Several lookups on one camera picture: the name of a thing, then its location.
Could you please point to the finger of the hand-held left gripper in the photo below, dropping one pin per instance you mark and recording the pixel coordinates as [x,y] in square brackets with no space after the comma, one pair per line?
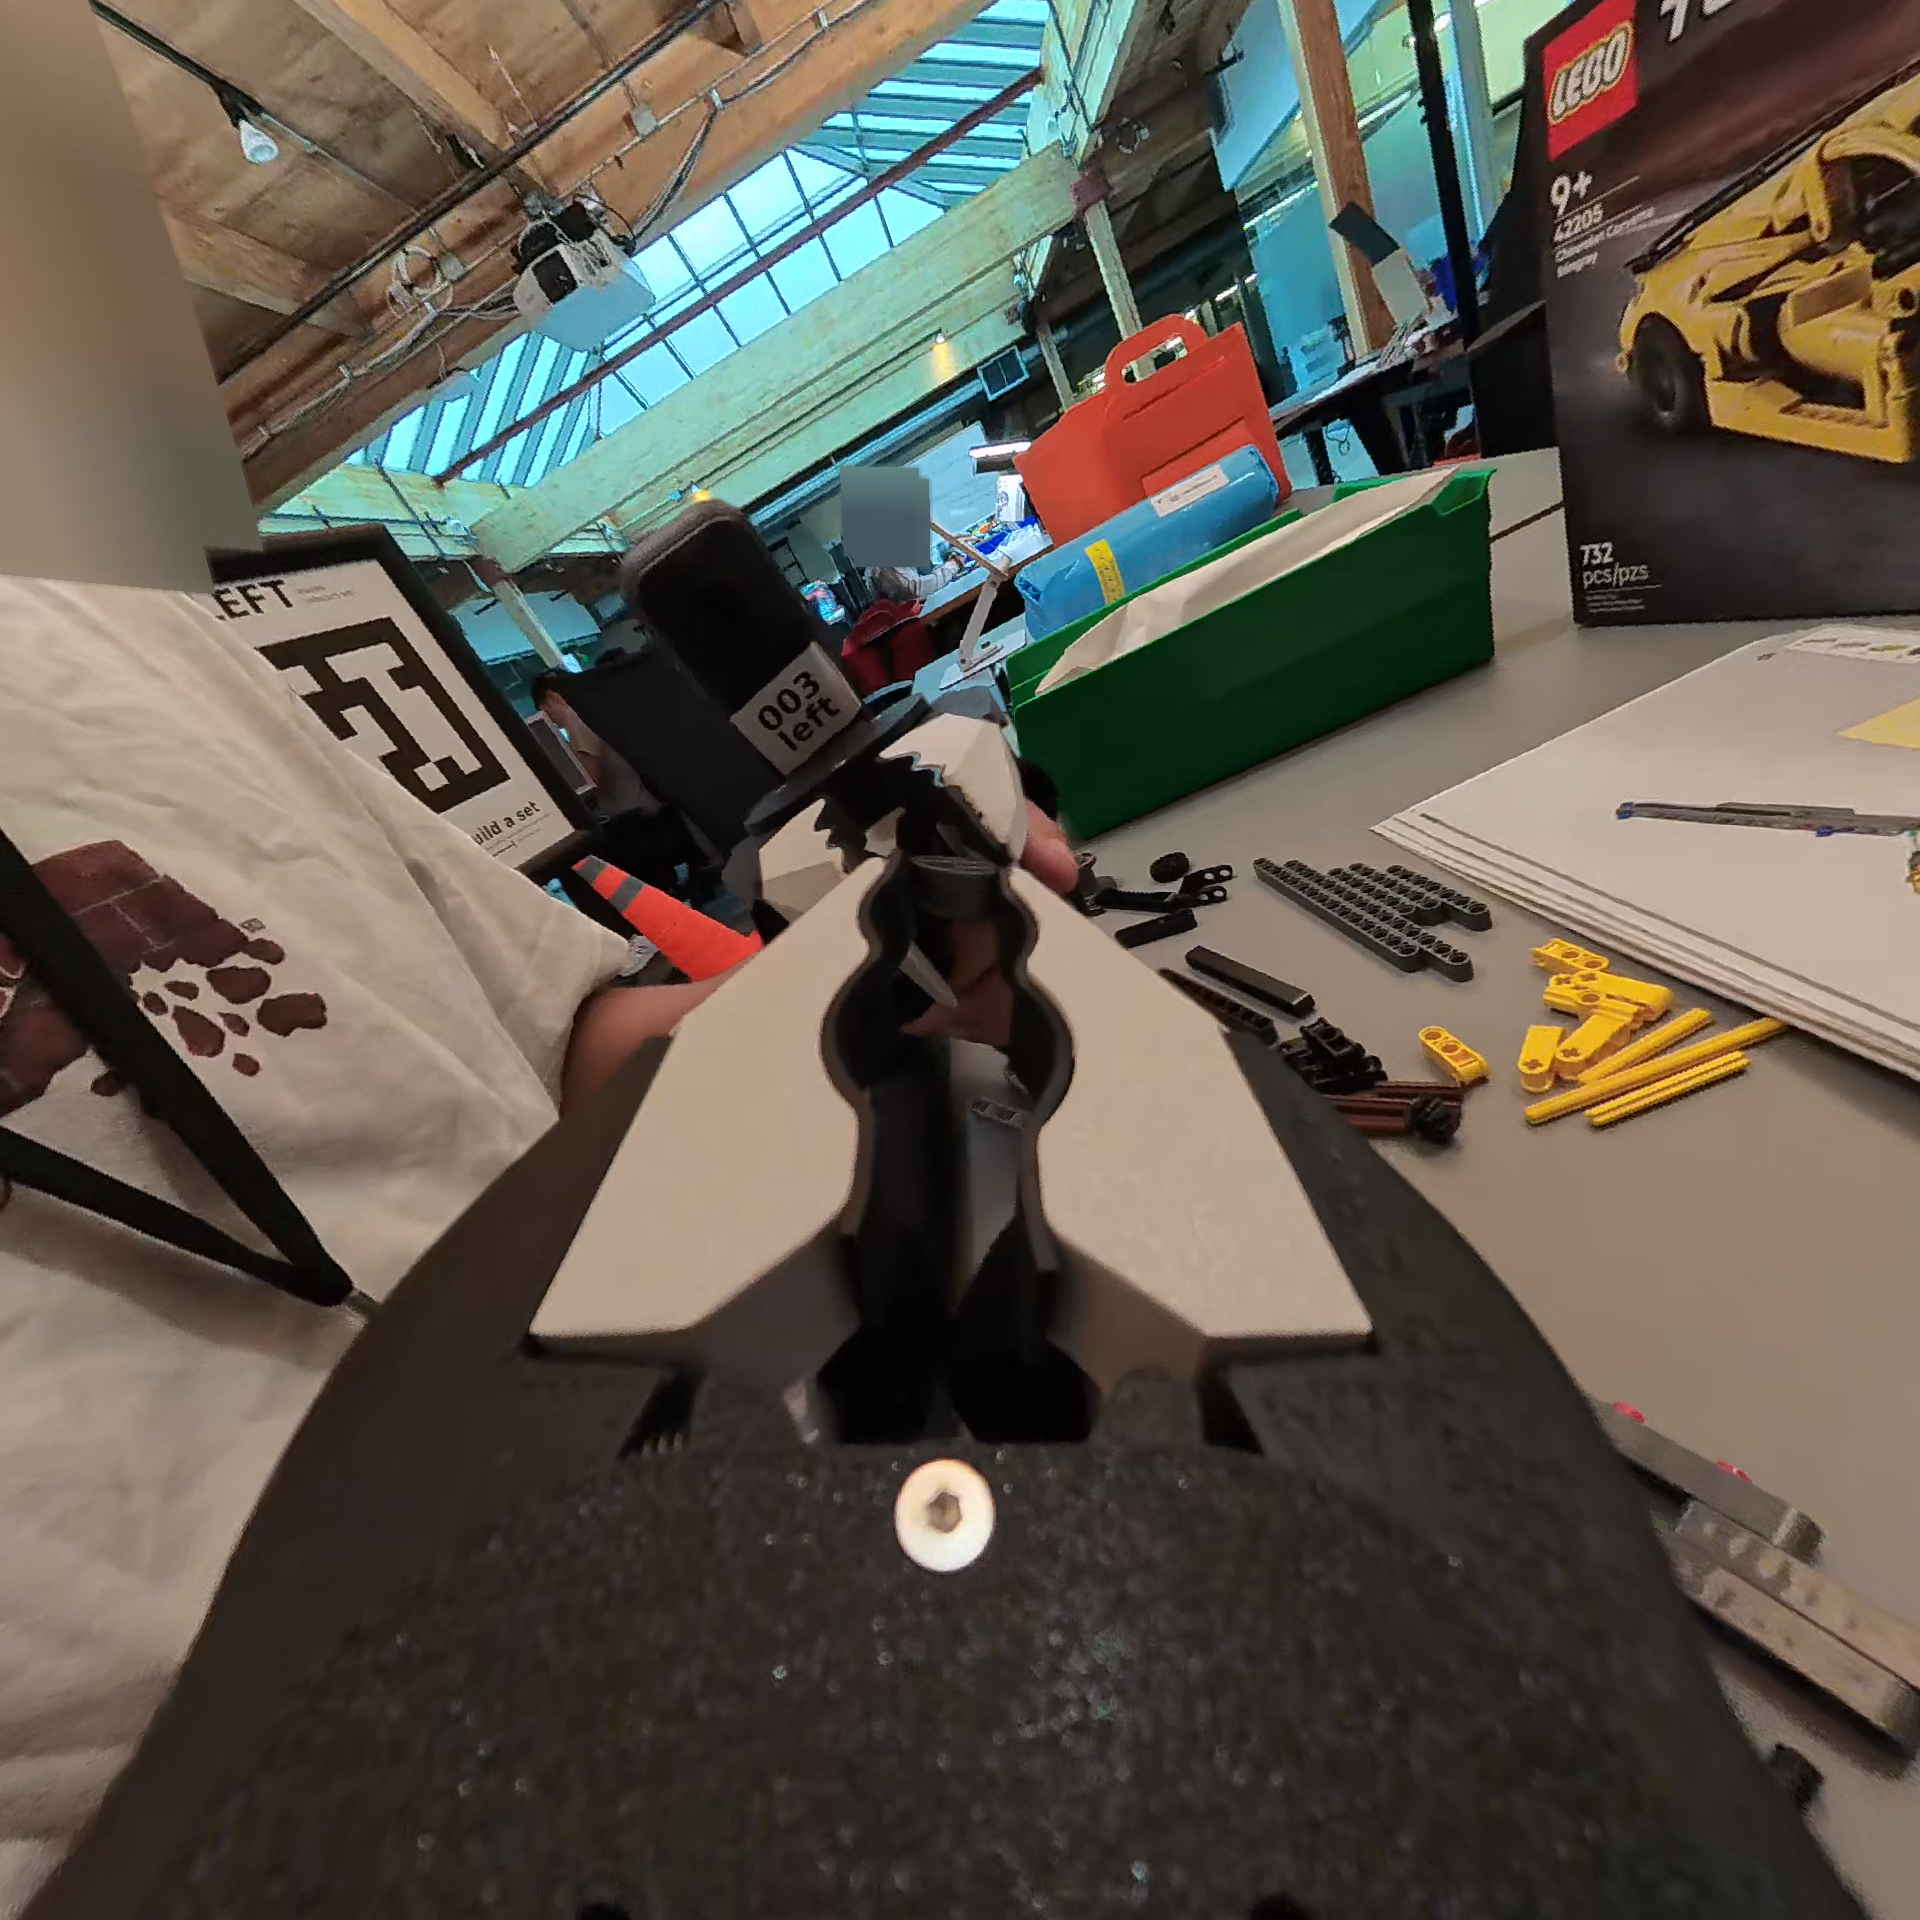
[975,781]
[802,863]

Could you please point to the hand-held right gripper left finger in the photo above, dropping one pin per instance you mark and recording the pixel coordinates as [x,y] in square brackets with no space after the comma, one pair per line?
[705,1202]

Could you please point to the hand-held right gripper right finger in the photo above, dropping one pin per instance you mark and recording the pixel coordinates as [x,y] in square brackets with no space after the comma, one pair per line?
[1200,1202]

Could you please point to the grey and black lego beam assembly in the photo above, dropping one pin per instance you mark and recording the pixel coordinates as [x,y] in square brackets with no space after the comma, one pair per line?
[1769,1559]

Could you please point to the person's left forearm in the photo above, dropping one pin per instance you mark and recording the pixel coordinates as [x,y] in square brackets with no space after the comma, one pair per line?
[629,1037]

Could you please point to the black lego beam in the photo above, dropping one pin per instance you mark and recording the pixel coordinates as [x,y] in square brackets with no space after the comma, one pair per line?
[1218,1005]
[1250,979]

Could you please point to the pile of black lego connectors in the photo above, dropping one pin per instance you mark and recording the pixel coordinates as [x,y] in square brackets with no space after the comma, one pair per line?
[1334,1054]

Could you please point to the black lego piece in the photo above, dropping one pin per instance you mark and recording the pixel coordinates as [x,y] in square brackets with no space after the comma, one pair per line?
[1184,875]

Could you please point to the row of dark grey lego beams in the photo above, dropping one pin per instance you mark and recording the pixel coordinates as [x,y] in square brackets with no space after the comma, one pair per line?
[1373,909]

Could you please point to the pile of yellow lego pieces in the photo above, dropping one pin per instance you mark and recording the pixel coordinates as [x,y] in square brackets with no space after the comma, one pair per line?
[1589,1020]

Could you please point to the lego instruction booklet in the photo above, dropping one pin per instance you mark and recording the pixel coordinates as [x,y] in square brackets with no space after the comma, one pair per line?
[1650,797]

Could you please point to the lego box with yellow car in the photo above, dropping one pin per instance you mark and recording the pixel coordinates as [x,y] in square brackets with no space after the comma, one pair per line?
[1723,377]

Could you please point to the person's left hand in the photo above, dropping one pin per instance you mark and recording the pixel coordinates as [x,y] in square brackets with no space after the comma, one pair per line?
[983,991]

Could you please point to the black office chair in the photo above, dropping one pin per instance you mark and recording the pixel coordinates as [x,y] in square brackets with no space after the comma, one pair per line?
[645,764]

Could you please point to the red chair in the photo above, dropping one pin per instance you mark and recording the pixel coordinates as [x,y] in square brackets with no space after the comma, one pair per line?
[888,645]

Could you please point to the white paper in bin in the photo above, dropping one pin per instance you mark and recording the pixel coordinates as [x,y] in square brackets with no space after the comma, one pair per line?
[1200,594]

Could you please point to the light blue roll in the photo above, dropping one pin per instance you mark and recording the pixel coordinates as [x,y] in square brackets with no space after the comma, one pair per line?
[1155,541]

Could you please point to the green plastic bin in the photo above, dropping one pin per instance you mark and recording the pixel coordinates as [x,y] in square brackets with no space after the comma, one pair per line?
[1277,706]

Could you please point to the black framed marker card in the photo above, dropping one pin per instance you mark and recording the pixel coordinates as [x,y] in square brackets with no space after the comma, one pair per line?
[389,706]

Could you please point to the orange bag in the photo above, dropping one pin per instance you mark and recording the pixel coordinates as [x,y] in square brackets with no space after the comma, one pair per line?
[1155,421]

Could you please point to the ceiling spot light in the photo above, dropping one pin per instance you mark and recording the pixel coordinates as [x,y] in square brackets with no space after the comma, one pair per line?
[259,142]

